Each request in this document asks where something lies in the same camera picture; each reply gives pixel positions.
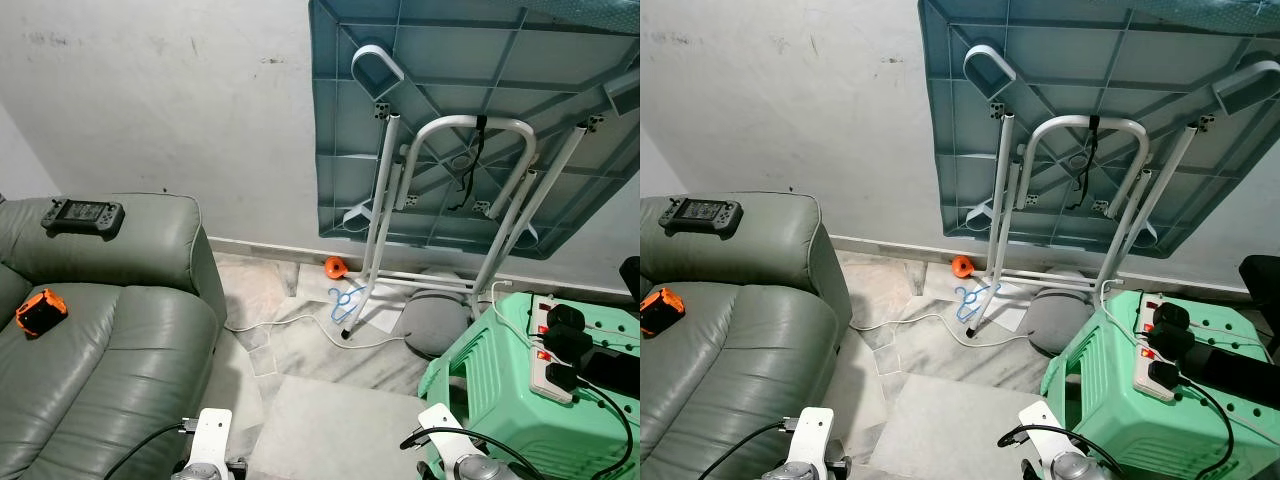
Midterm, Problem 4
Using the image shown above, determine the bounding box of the grey green leather sofa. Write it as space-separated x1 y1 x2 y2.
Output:
640 192 853 480
0 192 229 480

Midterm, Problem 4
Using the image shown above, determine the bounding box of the black game controller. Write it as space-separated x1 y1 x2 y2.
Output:
41 198 126 241
657 196 744 239

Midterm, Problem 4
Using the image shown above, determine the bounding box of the orange black battery pack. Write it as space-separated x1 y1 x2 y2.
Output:
640 287 685 337
15 288 69 339

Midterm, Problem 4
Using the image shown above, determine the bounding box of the large black power adapter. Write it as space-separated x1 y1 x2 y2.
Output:
1148 303 1193 361
545 305 596 368

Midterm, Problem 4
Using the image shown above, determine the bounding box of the white power strip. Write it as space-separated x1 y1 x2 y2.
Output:
527 297 601 404
1135 295 1196 403

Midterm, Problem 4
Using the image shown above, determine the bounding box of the black rectangular box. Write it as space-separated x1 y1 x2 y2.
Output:
1180 340 1280 411
575 345 641 399

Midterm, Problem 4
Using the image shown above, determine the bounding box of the teal folding table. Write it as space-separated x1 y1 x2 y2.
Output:
917 0 1280 341
308 0 641 346

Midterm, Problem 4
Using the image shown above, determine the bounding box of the grey round cushion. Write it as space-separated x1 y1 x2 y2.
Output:
1023 288 1096 356
403 290 473 359

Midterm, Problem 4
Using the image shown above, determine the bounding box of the green plastic stool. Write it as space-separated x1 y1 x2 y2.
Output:
418 290 641 480
1040 290 1280 480

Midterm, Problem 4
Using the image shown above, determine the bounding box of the white paper sheet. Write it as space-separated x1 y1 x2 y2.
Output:
345 285 409 336
975 283 1031 333

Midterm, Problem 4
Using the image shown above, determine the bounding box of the blue clothes hanger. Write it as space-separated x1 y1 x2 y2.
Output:
955 283 1001 323
328 285 369 326

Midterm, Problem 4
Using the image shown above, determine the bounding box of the black power cord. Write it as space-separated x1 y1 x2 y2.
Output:
572 383 638 480
1180 380 1237 480

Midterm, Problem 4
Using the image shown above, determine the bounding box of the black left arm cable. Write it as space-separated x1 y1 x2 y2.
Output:
697 420 796 480
103 420 196 480

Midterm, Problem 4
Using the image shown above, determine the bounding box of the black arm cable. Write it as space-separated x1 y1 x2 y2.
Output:
997 425 1141 480
103 420 196 480
697 420 796 480
400 427 546 480

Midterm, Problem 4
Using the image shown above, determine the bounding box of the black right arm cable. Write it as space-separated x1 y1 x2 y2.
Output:
997 425 1141 480
400 427 546 480

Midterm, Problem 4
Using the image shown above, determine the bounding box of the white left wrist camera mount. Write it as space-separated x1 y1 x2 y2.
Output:
783 407 836 471
183 408 236 471

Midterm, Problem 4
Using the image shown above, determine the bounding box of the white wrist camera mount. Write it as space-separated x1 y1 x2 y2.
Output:
1018 400 1076 463
783 407 836 471
416 403 479 466
183 408 236 471

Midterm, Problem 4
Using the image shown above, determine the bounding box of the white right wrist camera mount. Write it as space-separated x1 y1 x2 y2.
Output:
1018 400 1076 463
416 403 479 466

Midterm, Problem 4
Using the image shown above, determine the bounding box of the thin white cable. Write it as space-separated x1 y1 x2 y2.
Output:
222 280 516 351
850 280 1136 351

